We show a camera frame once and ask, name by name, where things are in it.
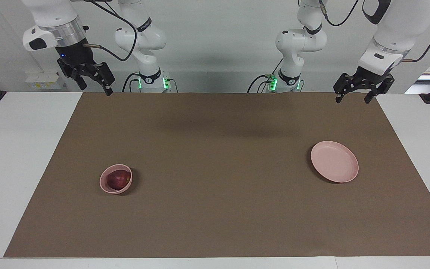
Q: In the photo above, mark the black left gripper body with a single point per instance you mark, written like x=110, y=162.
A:
x=371, y=79

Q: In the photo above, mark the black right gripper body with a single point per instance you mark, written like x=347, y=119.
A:
x=75, y=56

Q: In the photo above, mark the brown table mat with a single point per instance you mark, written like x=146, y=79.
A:
x=215, y=186

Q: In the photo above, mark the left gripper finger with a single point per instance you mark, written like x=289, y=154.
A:
x=385, y=87
x=343, y=84

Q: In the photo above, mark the pink bowl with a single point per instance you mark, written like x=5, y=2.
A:
x=103, y=185

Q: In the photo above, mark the pink plate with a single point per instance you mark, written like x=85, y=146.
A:
x=334, y=161

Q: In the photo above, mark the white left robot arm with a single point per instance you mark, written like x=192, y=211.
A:
x=401, y=22

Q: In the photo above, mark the white power strip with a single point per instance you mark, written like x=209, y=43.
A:
x=45, y=81

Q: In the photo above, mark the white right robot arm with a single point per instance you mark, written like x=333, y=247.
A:
x=140, y=41

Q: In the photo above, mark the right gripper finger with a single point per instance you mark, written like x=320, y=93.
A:
x=107, y=78
x=81, y=83

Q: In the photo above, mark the dark red apple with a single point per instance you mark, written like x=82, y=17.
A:
x=118, y=180

